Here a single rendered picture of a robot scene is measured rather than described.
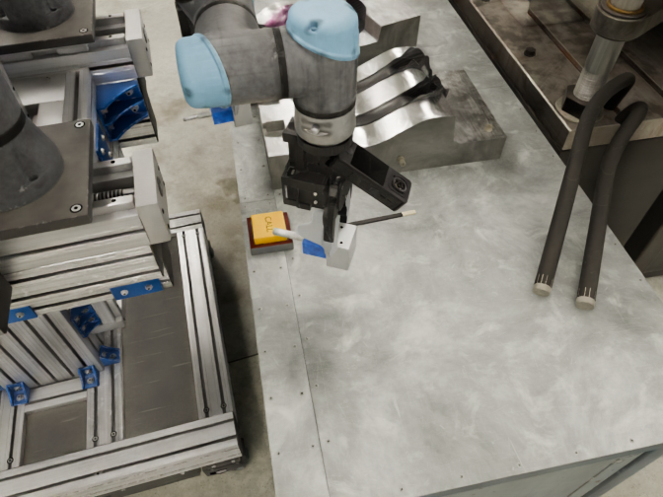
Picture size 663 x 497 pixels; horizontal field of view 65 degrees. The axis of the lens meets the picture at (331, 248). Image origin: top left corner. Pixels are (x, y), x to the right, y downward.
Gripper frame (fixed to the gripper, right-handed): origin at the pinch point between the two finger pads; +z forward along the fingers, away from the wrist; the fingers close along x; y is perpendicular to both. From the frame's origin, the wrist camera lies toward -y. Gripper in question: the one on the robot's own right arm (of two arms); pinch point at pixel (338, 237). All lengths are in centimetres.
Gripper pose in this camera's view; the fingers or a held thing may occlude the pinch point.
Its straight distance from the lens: 80.6
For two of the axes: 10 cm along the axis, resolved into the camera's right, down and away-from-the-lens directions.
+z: 0.0, 6.3, 7.8
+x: -2.9, 7.4, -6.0
